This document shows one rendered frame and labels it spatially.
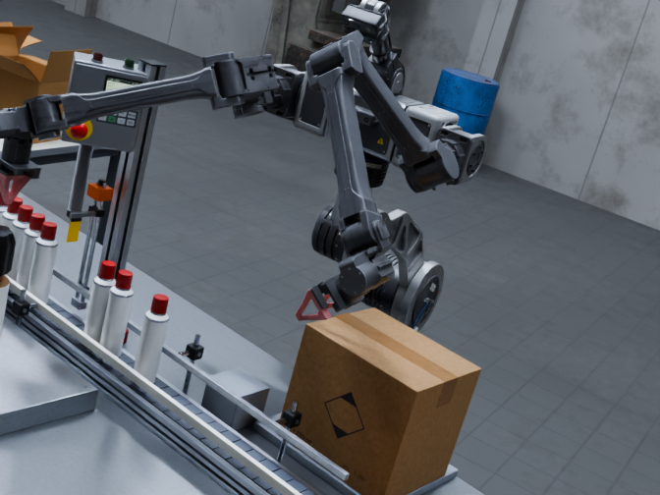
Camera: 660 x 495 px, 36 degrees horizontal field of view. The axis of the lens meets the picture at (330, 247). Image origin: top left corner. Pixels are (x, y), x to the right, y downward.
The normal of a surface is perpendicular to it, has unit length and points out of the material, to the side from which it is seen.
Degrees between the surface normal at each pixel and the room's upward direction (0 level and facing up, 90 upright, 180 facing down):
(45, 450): 0
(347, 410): 90
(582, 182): 90
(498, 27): 90
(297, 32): 90
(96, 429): 0
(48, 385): 0
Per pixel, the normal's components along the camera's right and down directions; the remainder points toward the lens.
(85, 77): 0.24, 0.38
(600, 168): -0.49, 0.17
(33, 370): 0.25, -0.91
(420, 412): 0.73, 0.40
